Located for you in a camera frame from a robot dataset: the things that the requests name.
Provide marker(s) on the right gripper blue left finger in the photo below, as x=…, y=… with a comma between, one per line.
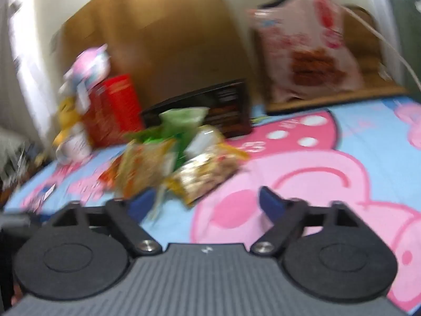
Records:
x=125, y=217

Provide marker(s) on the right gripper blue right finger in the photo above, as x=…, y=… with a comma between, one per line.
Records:
x=288, y=219

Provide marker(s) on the yellow nut snack packet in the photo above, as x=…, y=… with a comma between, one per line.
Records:
x=202, y=174

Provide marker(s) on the green snack packet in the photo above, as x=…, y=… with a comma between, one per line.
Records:
x=179, y=124

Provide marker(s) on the orange yellow snack packet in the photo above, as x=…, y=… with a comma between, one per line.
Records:
x=138, y=167

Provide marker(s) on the white enamel mug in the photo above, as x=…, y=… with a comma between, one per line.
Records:
x=75, y=147

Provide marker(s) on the red gift box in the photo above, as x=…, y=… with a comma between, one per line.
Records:
x=114, y=112

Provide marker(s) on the yellow duck plush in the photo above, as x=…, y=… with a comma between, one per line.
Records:
x=68, y=117

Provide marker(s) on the black snack storage box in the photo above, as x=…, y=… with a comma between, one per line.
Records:
x=228, y=107

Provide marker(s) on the pink blue plush toy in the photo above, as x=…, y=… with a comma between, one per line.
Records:
x=91, y=67

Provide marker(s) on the pink fried-twist snack bag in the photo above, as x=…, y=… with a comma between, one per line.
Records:
x=303, y=49

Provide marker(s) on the wooden board on wall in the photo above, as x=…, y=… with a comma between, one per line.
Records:
x=168, y=47

